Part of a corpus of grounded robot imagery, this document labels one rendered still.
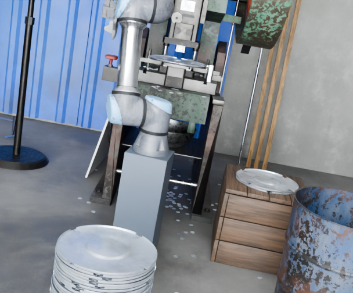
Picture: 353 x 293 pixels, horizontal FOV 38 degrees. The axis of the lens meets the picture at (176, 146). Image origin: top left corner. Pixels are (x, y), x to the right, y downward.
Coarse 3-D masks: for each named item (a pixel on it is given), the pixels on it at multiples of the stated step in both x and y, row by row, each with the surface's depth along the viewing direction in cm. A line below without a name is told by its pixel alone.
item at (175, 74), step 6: (168, 66) 263; (174, 66) 251; (180, 66) 251; (186, 66) 252; (168, 72) 264; (174, 72) 264; (180, 72) 264; (168, 78) 265; (174, 78) 264; (180, 78) 264; (168, 84) 265; (174, 84) 265; (180, 84) 264
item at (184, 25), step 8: (176, 0) 264; (184, 0) 263; (192, 0) 263; (200, 0) 263; (176, 8) 265; (184, 8) 264; (192, 8) 264; (200, 8) 264; (176, 16) 265; (184, 16) 266; (192, 16) 265; (200, 16) 266; (176, 24) 264; (184, 24) 264; (192, 24) 266; (176, 32) 264; (184, 32) 265; (192, 32) 265; (192, 40) 269
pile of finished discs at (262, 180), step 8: (240, 176) 236; (248, 176) 238; (256, 176) 238; (264, 176) 241; (272, 176) 245; (280, 176) 248; (248, 184) 229; (256, 184) 228; (264, 184) 231; (272, 184) 232; (280, 184) 235; (288, 184) 237; (296, 184) 239; (272, 192) 223; (280, 192) 226; (288, 192) 228
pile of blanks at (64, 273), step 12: (60, 264) 140; (60, 276) 140; (72, 276) 137; (84, 276) 137; (96, 276) 136; (108, 276) 135; (120, 276) 136; (132, 276) 139; (144, 276) 141; (60, 288) 141; (72, 288) 138; (84, 288) 137; (96, 288) 137; (108, 288) 136; (120, 288) 137; (132, 288) 139; (144, 288) 143
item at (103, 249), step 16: (64, 240) 149; (80, 240) 150; (96, 240) 151; (112, 240) 153; (128, 240) 156; (144, 240) 158; (64, 256) 140; (80, 256) 141; (96, 256) 142; (112, 256) 143; (128, 256) 146; (144, 256) 148; (96, 272) 134; (112, 272) 136; (128, 272) 136
